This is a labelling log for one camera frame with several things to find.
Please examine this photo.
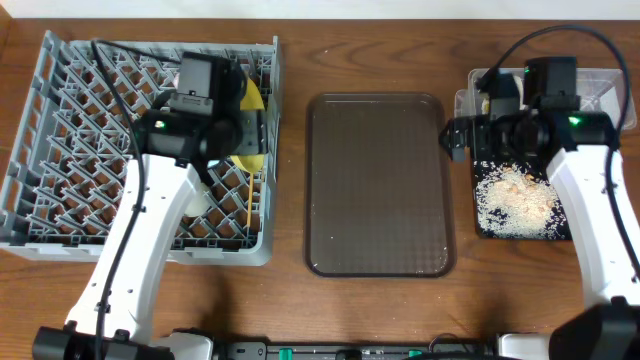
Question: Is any white napkin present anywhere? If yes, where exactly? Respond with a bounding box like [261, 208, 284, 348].
[481, 75, 526, 114]

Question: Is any yellow round plate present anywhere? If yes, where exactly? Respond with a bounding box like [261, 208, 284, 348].
[230, 78, 265, 174]

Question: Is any wooden chopstick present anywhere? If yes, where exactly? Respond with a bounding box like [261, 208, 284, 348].
[259, 169, 266, 197]
[246, 173, 254, 234]

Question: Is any small white cup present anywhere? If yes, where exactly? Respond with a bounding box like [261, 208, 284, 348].
[184, 183, 211, 218]

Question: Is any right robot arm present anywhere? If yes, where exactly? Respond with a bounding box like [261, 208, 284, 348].
[439, 57, 639, 359]

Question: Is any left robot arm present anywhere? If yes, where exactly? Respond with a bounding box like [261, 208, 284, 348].
[32, 52, 266, 359]

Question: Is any black waste tray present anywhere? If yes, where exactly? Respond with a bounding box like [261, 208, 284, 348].
[471, 149, 574, 241]

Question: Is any spilled rice food waste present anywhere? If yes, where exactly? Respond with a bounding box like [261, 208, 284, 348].
[474, 160, 569, 240]

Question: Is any grey dishwasher rack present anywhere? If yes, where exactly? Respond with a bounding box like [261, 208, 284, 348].
[1, 32, 284, 266]

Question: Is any dark brown serving tray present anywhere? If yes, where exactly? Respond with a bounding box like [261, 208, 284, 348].
[304, 92, 456, 279]

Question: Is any clear plastic bin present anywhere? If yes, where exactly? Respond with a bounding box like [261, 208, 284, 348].
[453, 67, 638, 131]

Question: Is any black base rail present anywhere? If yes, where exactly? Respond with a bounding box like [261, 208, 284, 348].
[212, 337, 497, 360]

